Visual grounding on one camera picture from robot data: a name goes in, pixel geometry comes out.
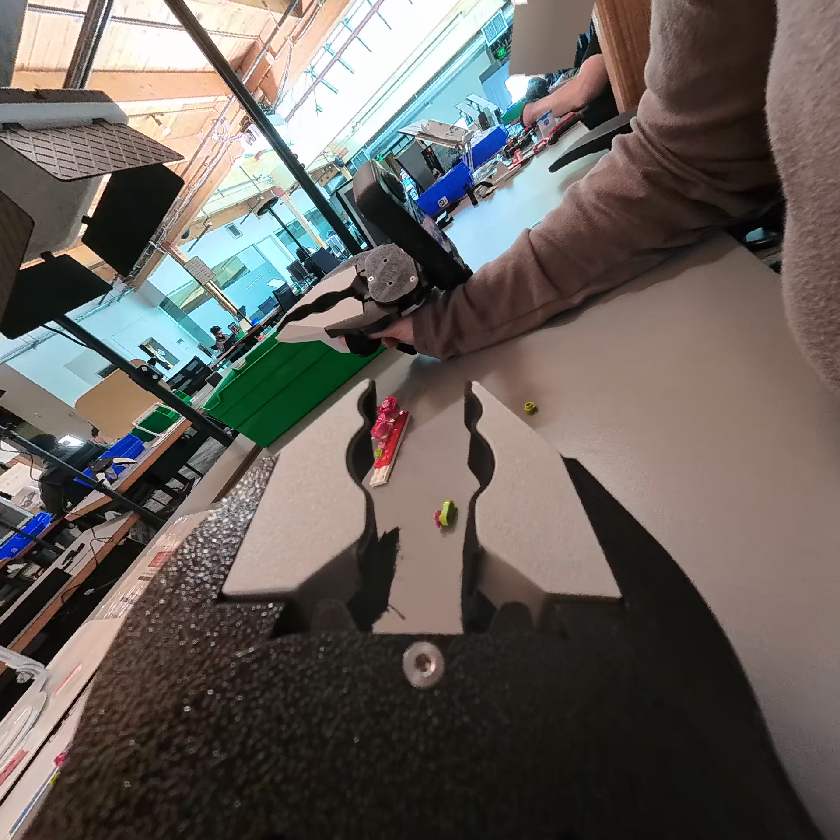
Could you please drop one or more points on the green plastic bin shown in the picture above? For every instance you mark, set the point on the green plastic bin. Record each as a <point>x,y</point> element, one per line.
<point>289,387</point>

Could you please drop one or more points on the black light stand pole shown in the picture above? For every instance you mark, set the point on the black light stand pole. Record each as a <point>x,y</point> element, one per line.
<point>151,384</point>

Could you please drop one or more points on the lime and pink lego piece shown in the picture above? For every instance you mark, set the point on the lime and pink lego piece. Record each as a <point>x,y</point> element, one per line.
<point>446,513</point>

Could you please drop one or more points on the black diagonal pole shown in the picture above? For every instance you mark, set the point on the black diagonal pole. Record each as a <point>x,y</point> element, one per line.
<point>262,124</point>

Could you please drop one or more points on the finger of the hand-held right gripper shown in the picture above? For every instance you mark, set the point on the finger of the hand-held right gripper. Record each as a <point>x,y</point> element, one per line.
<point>328,328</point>
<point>334,289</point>

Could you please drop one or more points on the straight red lego strip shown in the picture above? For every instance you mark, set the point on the straight red lego strip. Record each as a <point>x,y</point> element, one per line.
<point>388,446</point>

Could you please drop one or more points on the another person's forearm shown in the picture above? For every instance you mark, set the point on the another person's forearm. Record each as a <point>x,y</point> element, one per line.
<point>571,92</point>

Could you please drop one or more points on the grey studio light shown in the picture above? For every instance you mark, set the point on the grey studio light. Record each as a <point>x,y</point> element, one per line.
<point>59,170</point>

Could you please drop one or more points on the person's right hand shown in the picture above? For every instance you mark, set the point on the person's right hand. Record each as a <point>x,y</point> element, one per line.
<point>401,338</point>

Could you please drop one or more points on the person's torso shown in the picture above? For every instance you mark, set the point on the person's torso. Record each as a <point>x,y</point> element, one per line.
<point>814,197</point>

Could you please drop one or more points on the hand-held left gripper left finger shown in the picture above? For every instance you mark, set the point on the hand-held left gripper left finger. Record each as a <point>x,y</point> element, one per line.
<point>302,512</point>

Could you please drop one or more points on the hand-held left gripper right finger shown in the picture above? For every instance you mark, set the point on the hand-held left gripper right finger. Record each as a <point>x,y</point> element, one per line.
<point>538,518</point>

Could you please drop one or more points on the small green bin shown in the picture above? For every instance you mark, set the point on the small green bin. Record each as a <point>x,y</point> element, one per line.
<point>157,420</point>

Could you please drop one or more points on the blue plastic bin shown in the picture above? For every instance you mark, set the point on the blue plastic bin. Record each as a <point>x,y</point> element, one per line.
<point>489,144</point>
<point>118,453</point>
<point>446,193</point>
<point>23,535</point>

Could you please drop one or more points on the small wooden board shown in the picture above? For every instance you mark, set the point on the small wooden board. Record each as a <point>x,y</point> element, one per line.
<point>111,400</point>

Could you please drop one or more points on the person's right forearm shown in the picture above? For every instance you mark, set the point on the person's right forearm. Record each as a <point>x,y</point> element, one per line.
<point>590,229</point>

